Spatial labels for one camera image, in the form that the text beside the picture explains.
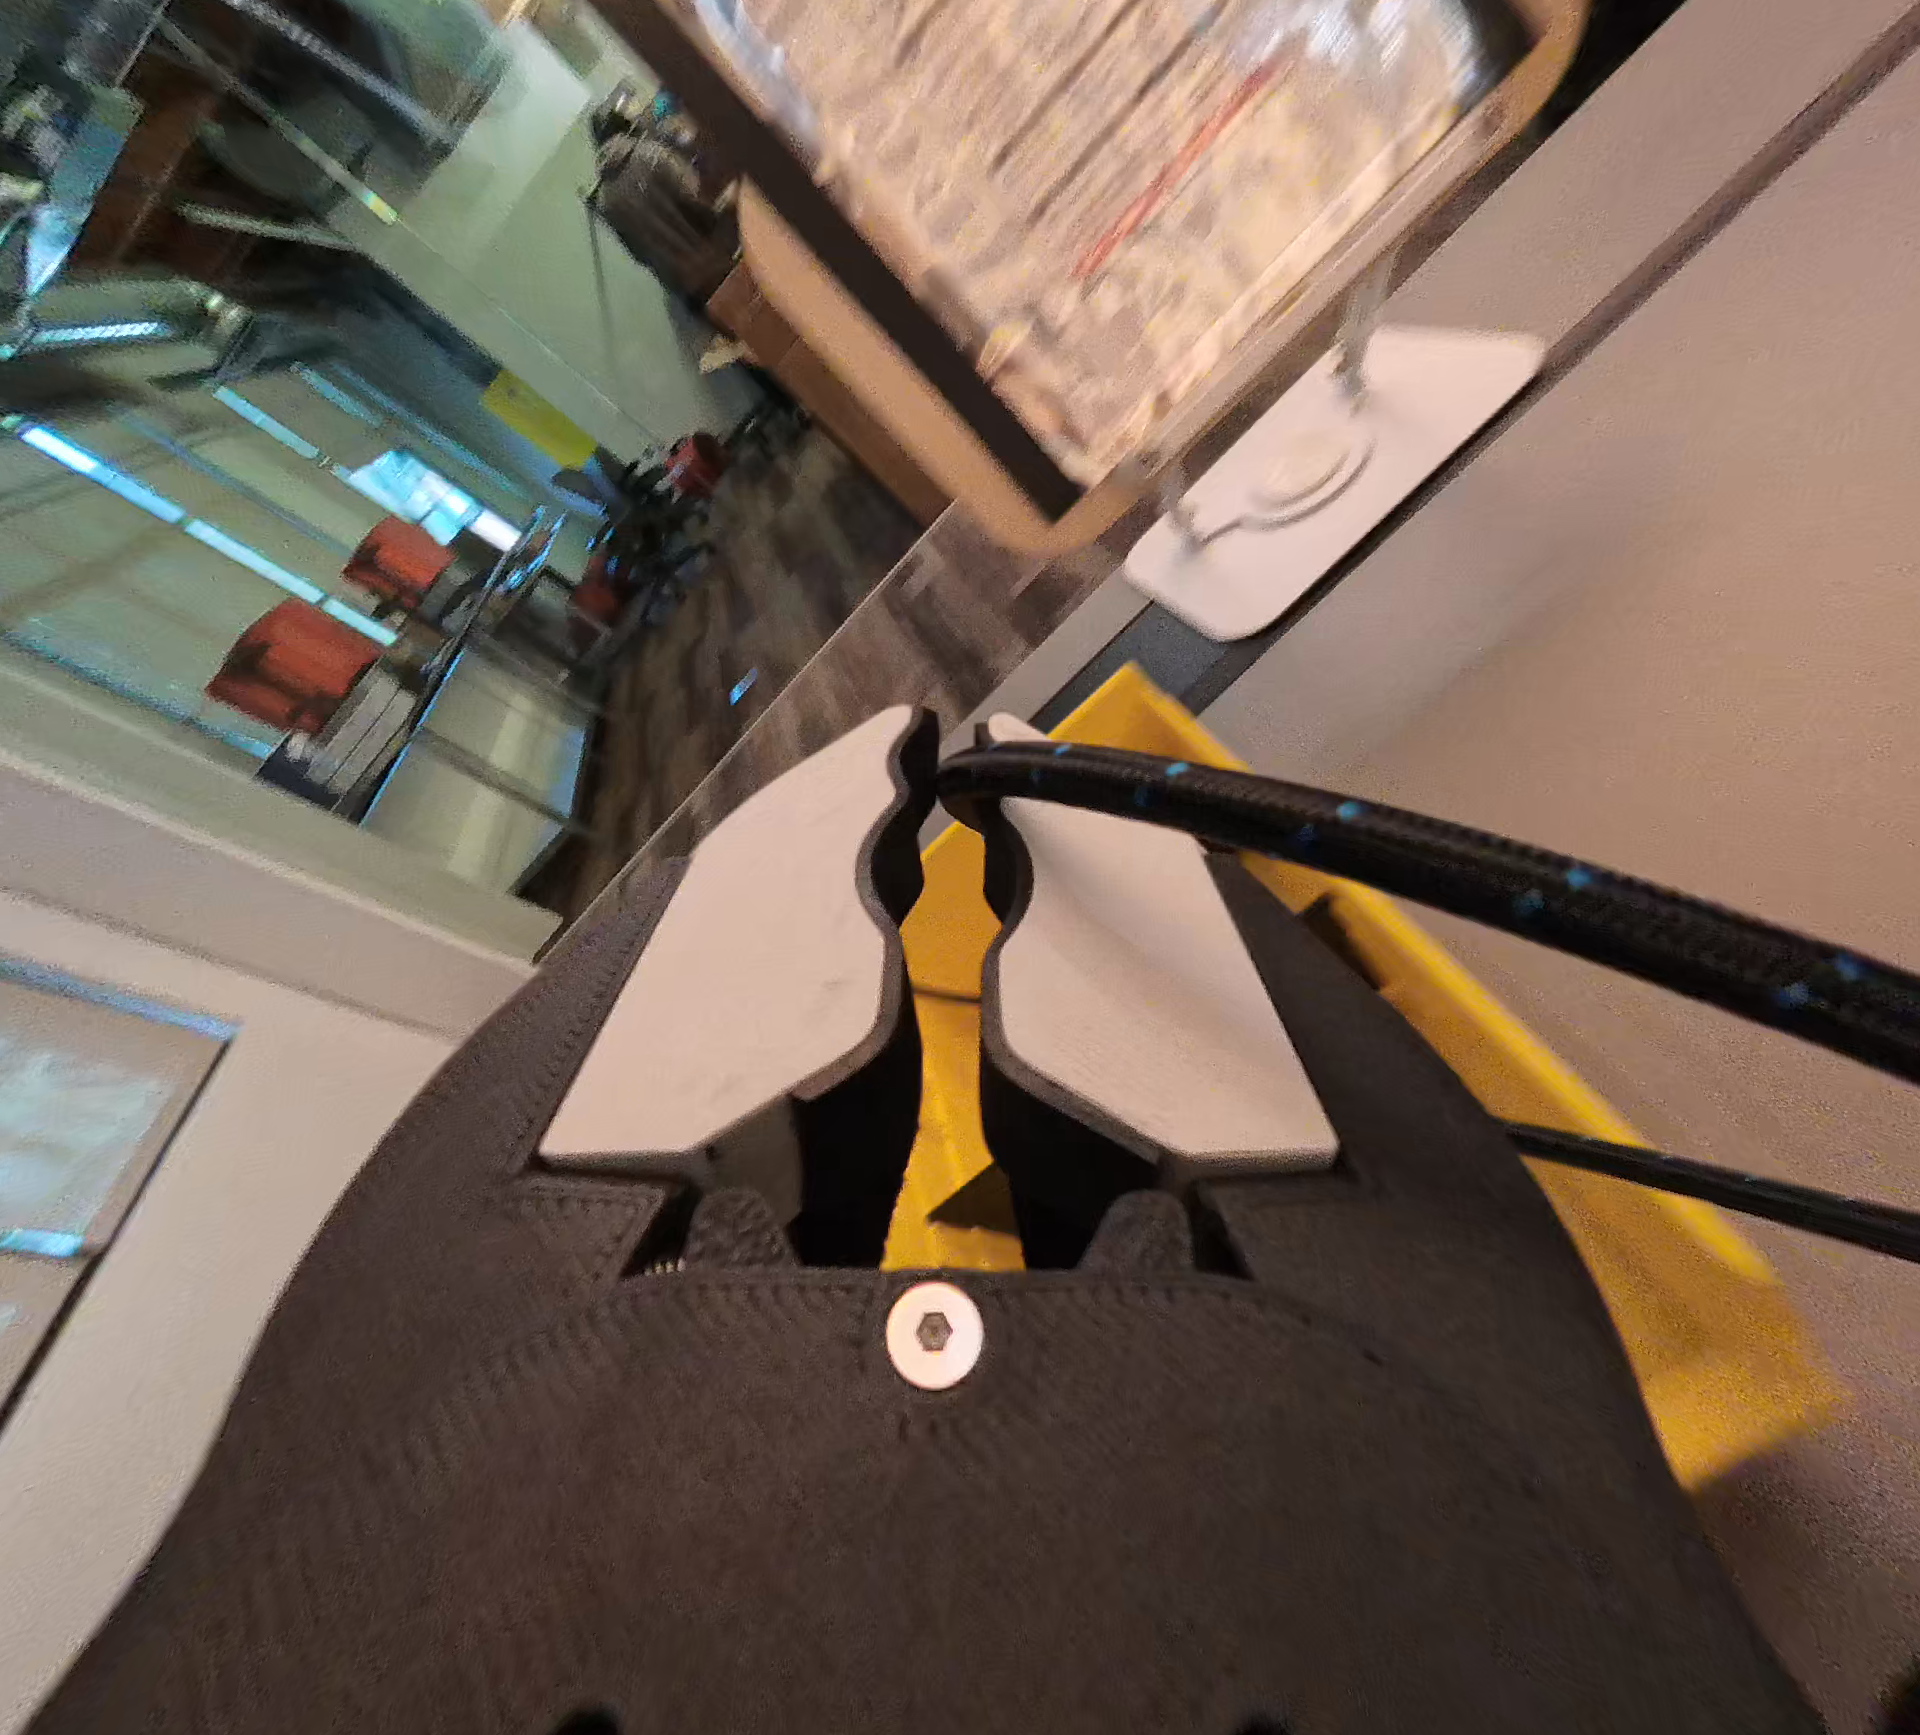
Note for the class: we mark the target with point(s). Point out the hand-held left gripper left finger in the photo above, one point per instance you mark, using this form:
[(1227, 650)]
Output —
[(751, 970)]

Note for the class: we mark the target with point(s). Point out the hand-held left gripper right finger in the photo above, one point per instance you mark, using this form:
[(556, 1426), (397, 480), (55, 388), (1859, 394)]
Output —
[(1141, 1016)]

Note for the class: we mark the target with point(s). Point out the black flat pad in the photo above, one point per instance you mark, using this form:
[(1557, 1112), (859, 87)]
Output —
[(1170, 656)]

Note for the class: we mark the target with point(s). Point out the red chair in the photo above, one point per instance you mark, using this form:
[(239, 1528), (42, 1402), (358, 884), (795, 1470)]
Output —
[(292, 662), (399, 562), (693, 462)]

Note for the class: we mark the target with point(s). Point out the yellow plastic bin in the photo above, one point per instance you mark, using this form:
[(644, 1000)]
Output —
[(1650, 1240)]

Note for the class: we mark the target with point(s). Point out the white stand base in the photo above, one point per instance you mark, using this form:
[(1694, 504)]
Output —
[(1350, 474)]

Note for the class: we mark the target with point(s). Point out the white framed window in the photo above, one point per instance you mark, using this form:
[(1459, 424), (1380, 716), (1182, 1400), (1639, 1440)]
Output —
[(91, 1120)]

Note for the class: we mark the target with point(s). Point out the instruction sheet display board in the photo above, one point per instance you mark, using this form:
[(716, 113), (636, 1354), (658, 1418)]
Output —
[(1124, 115)]

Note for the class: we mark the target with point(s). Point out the yellow wall sign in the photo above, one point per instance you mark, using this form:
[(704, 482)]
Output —
[(537, 418)]

